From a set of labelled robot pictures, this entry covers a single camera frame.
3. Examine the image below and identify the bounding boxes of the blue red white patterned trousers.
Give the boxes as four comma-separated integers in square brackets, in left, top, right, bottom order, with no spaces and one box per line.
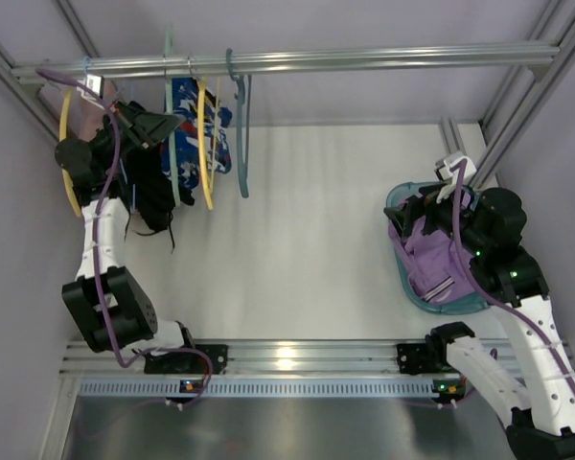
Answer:
[172,78,233,190]

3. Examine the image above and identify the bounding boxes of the mint green plastic hanger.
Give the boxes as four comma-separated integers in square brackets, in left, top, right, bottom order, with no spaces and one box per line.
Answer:
[163,25,181,207]

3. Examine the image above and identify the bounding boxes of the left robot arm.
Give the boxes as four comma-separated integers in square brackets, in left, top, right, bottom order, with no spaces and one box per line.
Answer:
[55,102,202,375]

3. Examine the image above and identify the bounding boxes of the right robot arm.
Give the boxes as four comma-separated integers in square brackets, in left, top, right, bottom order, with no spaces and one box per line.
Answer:
[384,182,575,459]

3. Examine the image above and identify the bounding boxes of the yellow plastic hanger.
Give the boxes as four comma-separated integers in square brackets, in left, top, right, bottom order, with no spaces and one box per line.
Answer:
[58,87,81,218]
[196,77,219,211]

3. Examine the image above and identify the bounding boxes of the teal plastic hanger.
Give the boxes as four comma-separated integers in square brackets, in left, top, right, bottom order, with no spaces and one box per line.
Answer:
[225,48,252,198]

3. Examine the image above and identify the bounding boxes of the pink garment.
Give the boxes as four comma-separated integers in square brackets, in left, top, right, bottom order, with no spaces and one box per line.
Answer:
[79,98,104,142]

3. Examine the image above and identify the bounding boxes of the purple garment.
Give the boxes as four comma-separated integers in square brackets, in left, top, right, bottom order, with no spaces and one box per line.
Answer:
[387,189,485,303]

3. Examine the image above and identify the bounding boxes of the black garment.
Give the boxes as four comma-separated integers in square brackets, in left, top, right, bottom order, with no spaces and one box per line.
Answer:
[125,147,195,250]

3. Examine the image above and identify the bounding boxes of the teal plastic basket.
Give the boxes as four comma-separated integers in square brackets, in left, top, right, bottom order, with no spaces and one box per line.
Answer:
[384,179,493,316]

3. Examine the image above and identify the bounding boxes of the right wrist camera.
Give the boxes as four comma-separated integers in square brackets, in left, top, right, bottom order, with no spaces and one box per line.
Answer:
[435,150,476,203]

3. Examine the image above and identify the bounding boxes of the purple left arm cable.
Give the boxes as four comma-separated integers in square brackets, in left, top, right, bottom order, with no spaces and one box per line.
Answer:
[36,69,215,394]

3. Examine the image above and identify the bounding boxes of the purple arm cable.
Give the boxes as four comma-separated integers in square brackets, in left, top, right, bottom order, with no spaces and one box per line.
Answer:
[36,69,215,394]
[448,162,575,426]

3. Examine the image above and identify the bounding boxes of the light blue wire hanger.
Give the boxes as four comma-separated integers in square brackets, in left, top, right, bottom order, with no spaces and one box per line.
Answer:
[82,56,135,212]

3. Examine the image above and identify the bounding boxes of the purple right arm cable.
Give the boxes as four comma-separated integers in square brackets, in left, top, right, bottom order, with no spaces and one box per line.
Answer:
[448,162,575,426]

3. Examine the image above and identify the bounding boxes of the aluminium hanging rail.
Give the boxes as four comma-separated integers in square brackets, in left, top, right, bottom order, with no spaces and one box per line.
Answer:
[11,41,561,81]

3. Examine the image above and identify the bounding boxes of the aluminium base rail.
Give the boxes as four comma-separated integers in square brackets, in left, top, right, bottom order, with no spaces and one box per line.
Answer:
[59,339,424,378]

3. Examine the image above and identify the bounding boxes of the aluminium frame post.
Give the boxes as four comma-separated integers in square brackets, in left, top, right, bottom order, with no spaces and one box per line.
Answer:
[439,1,575,190]

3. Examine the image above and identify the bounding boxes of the slotted cable duct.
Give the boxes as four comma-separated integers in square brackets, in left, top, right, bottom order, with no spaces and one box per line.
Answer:
[79,377,464,399]

